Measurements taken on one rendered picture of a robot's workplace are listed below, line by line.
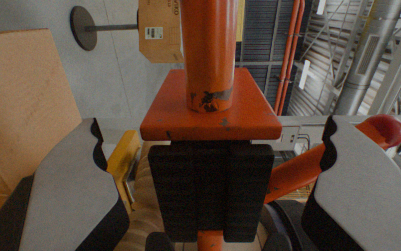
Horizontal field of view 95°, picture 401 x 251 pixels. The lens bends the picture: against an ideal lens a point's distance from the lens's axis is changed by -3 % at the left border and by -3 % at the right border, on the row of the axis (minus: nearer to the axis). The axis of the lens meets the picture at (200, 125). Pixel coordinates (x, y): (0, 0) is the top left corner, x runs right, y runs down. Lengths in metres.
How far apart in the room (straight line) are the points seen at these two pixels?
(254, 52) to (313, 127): 9.89
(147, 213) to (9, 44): 0.27
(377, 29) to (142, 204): 5.78
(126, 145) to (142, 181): 0.10
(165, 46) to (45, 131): 1.51
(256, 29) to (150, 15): 9.29
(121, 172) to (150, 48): 1.60
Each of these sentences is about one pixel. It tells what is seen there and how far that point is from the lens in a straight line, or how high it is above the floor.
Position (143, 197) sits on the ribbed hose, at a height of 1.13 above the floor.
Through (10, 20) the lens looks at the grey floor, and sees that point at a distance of 1.74.
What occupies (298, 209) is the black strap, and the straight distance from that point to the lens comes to 0.30.
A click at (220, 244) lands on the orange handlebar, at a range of 0.18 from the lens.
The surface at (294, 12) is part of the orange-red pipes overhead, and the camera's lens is 8.24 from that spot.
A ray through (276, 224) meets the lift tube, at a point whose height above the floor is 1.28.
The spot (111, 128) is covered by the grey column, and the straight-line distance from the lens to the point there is 1.41.
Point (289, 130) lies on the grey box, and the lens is 1.30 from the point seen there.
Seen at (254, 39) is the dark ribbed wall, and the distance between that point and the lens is 11.02.
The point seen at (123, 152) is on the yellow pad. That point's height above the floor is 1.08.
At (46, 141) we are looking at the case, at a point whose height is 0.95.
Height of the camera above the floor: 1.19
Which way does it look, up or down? 2 degrees down
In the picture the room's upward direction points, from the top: 89 degrees clockwise
